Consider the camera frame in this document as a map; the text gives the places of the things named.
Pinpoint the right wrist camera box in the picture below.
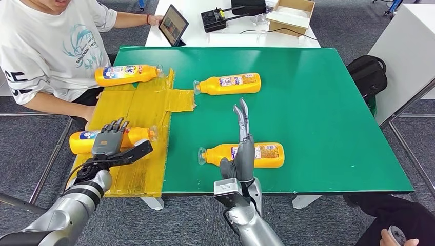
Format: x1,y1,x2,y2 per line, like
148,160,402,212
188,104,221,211
213,178,250,209

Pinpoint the white table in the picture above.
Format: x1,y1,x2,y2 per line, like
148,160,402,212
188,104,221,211
145,0,322,49

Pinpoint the black backpack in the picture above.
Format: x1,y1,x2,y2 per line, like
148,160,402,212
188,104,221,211
346,55,389,103

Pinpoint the blue metal stand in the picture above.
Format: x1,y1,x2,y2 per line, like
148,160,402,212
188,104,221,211
373,0,405,17

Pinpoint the black tablet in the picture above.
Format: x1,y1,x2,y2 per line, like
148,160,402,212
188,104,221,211
158,4,190,47

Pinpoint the yellow detergent bottle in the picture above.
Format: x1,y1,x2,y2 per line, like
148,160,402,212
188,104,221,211
193,72,262,96
69,125,160,155
197,142,285,170
94,64,165,88

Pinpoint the green table board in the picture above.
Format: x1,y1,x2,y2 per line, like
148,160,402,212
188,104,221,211
113,46,416,196

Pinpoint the black bag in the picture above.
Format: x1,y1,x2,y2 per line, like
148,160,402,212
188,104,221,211
231,0,268,16

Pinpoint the open cardboard box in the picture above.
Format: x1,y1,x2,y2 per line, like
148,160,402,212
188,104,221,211
266,0,317,37

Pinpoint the person's right hand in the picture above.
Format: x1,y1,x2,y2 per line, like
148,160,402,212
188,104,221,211
83,105,97,131

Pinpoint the white table foot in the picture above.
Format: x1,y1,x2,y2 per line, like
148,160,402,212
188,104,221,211
141,197,165,211
292,195,322,210

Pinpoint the clear plastic wrap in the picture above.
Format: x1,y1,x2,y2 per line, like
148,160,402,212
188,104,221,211
250,13,272,26

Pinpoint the metal table frame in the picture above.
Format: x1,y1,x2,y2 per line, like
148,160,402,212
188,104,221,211
380,78,435,198
0,110,87,216

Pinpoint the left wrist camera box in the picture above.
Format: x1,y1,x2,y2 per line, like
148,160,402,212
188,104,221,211
96,139,153,168

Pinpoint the black remote with antennas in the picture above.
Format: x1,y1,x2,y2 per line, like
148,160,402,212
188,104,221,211
200,5,252,33

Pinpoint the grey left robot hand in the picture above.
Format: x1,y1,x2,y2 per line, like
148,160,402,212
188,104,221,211
91,117,130,158

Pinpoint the person's left hand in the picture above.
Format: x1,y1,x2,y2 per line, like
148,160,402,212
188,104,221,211
148,14,165,27

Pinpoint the person's hand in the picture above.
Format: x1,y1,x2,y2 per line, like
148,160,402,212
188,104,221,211
380,228,420,246

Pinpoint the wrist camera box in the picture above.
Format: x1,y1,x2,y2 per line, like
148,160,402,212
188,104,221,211
213,178,250,209
96,139,153,168

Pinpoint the yellow taped cardboard mat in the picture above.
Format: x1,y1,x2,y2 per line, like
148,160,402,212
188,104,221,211
68,68,197,199

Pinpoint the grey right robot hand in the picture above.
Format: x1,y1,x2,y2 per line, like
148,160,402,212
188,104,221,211
219,98,255,182

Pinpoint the person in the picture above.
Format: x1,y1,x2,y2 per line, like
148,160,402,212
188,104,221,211
0,0,165,131
343,193,435,246

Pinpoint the black cable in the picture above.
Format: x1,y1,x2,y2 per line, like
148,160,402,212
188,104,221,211
240,28,319,42

